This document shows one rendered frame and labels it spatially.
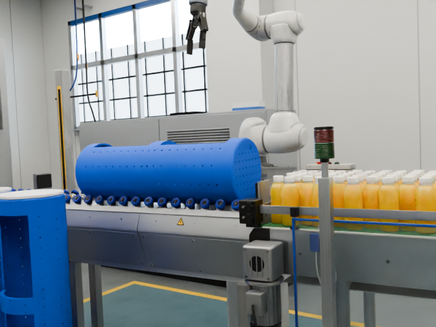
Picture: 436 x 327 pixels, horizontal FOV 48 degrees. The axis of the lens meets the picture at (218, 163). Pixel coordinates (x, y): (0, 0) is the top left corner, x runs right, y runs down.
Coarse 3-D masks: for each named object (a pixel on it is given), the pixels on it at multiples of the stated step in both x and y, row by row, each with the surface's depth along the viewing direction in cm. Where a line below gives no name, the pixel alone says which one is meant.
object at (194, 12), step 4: (196, 4) 223; (200, 4) 223; (192, 8) 223; (196, 8) 223; (200, 8) 223; (204, 8) 225; (192, 12) 224; (196, 12) 224; (204, 12) 225; (196, 16) 225; (200, 20) 224; (196, 24) 225
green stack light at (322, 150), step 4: (316, 144) 151; (320, 144) 150; (324, 144) 149; (328, 144) 149; (332, 144) 150; (316, 148) 151; (320, 148) 150; (324, 148) 149; (328, 148) 149; (332, 148) 150; (316, 152) 151; (320, 152) 150; (324, 152) 149; (328, 152) 149; (332, 152) 150; (316, 156) 151; (320, 156) 150; (324, 156) 149; (328, 156) 149; (332, 156) 150
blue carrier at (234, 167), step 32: (96, 160) 232; (128, 160) 222; (160, 160) 212; (192, 160) 204; (224, 160) 196; (256, 160) 214; (96, 192) 236; (128, 192) 225; (160, 192) 216; (192, 192) 207; (224, 192) 199
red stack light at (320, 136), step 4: (316, 132) 150; (320, 132) 149; (324, 132) 149; (328, 132) 149; (332, 132) 150; (316, 136) 151; (320, 136) 150; (324, 136) 149; (328, 136) 149; (332, 136) 150; (316, 140) 151; (320, 140) 150; (324, 140) 149; (328, 140) 149; (332, 140) 150
